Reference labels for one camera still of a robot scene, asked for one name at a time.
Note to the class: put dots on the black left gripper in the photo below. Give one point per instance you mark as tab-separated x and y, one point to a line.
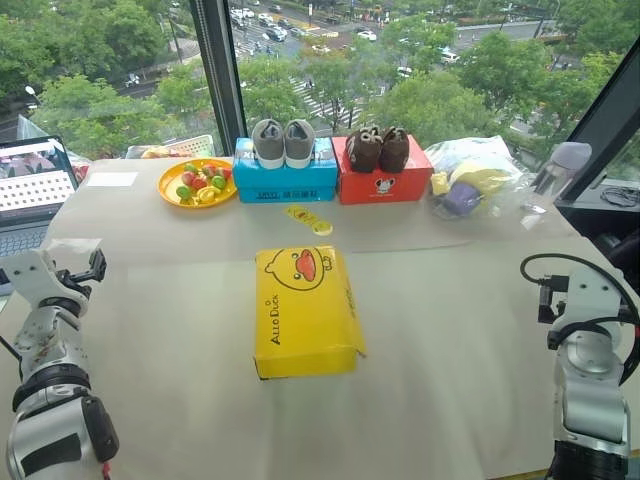
75	285

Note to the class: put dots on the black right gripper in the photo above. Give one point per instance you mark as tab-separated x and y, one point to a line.
552	300

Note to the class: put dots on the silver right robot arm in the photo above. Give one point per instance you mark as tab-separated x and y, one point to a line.
590	400

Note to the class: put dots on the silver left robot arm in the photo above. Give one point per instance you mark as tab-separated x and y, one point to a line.
45	430

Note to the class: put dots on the red shoe box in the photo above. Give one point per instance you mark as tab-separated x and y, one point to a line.
385	185

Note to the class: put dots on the yellow duck shoe box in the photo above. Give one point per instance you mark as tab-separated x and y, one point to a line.
305	320

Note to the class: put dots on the blue shoe box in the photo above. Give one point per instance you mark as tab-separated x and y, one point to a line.
285	180

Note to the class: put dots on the dark equipment block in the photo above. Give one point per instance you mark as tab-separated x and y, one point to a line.
622	260

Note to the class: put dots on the small clear plastic wrapper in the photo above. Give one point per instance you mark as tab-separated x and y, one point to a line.
534	208

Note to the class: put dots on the open laptop computer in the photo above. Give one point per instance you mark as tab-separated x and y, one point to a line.
35	185

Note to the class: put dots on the white paper sheet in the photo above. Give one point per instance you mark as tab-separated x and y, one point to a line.
112	179

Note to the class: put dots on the purple pouch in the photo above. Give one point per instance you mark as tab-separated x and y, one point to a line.
462	199

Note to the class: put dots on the orange plastic plate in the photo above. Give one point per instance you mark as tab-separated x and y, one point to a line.
170	187

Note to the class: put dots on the bottle with purple cap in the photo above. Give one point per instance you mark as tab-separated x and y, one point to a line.
567	160

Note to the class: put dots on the yellow soft item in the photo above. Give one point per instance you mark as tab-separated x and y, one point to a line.
482	177

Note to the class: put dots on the red toy strawberry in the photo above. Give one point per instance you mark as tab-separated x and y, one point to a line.
188	177

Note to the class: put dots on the yellow toy fruit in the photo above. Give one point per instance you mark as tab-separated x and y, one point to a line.
207	195

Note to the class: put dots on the red toy tomato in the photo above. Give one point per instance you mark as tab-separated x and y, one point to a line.
199	182

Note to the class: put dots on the clear plastic bag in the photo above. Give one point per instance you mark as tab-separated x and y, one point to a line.
480	155

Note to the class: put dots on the white perforated plastic basket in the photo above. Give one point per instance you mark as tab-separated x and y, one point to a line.
195	146

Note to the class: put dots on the red and green toy fruit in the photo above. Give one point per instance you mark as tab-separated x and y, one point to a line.
223	173

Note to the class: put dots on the brown suede shoe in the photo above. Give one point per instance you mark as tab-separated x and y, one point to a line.
364	150
395	150

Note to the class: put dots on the grey sneaker white sole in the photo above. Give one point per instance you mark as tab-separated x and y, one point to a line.
300	147
267	145

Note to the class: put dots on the yellow duck paper tag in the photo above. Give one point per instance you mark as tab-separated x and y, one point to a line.
310	220

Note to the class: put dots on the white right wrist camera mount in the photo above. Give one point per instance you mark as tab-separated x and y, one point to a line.
592	295

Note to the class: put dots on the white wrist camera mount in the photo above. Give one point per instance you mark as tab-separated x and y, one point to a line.
592	295
30	272

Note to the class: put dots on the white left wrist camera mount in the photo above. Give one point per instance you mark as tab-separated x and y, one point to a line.
30	272

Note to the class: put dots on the black window frame post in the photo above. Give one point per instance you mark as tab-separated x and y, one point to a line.
217	70

